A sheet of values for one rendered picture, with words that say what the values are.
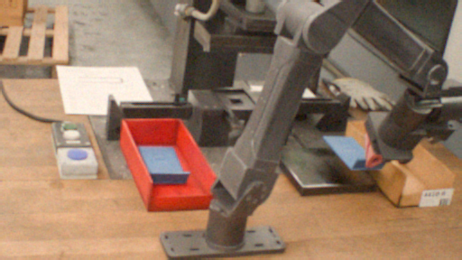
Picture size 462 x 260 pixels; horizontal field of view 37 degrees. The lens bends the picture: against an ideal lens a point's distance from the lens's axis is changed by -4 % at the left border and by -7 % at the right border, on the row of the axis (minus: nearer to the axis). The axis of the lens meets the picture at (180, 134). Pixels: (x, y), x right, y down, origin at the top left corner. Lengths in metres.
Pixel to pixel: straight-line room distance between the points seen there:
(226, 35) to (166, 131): 0.23
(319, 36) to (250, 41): 0.42
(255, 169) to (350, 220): 0.30
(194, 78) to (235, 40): 0.32
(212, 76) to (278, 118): 0.67
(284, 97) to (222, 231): 0.23
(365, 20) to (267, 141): 0.23
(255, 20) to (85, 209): 0.49
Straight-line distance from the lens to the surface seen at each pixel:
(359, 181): 1.41
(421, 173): 1.52
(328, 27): 1.02
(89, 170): 1.30
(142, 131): 1.42
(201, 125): 1.45
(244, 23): 1.39
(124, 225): 1.18
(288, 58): 1.03
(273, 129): 1.06
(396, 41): 1.12
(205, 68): 1.69
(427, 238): 1.32
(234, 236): 1.12
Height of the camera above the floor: 1.53
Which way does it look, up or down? 25 degrees down
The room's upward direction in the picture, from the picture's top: 7 degrees clockwise
